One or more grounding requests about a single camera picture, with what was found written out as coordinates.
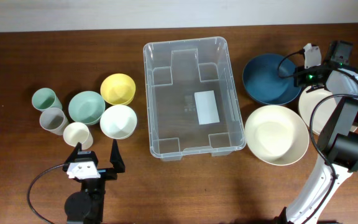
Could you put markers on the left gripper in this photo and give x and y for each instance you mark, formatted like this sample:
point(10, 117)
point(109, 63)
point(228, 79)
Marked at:
point(117, 162)

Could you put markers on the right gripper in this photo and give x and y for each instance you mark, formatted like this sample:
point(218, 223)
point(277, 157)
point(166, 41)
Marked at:
point(299, 81)

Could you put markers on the cream cup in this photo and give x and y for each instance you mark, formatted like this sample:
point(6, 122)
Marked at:
point(76, 133)

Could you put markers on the cream plate front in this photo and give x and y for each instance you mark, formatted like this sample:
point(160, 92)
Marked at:
point(276, 135)

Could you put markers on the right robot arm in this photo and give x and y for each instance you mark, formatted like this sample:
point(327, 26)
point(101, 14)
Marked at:
point(337, 143)

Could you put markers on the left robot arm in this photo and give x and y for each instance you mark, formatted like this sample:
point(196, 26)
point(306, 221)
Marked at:
point(87, 205)

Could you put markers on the white bowl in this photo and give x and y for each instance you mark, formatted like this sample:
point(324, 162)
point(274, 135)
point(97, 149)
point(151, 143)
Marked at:
point(118, 122)

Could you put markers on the mint green bowl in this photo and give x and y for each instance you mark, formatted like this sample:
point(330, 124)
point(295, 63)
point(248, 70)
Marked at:
point(86, 107)

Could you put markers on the grey cup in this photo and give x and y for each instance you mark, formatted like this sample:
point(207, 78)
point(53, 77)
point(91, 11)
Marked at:
point(54, 121)

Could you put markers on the yellow bowl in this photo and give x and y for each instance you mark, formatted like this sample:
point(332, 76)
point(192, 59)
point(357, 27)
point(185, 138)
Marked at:
point(118, 89)

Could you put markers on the mint green cup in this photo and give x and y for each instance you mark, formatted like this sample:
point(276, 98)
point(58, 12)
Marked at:
point(45, 98)

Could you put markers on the clear plastic storage bin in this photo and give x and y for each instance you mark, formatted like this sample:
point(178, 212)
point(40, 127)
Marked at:
point(174, 72)

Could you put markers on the white label in bin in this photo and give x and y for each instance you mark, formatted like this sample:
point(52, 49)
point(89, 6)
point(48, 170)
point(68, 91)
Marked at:
point(206, 107)

